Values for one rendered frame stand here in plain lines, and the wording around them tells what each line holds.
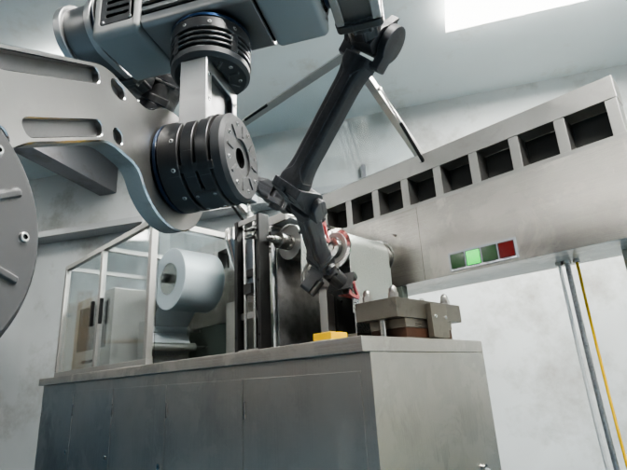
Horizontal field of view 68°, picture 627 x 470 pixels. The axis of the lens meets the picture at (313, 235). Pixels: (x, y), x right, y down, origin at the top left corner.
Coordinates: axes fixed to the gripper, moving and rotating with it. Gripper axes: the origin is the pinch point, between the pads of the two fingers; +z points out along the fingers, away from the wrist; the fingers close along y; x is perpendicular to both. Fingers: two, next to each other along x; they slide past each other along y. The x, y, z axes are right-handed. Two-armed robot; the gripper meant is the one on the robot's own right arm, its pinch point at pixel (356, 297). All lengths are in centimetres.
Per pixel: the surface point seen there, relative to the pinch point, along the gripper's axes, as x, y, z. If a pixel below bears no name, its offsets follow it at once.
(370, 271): 12.7, 0.2, 3.2
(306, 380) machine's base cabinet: -37.1, 3.2, -13.0
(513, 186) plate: 44, 47, 11
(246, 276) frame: 5.0, -43.6, -18.2
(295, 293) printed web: 10.0, -38.3, 3.0
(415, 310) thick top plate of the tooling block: -3.9, 20.0, 7.0
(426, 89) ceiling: 272, -66, 78
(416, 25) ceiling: 239, -30, 14
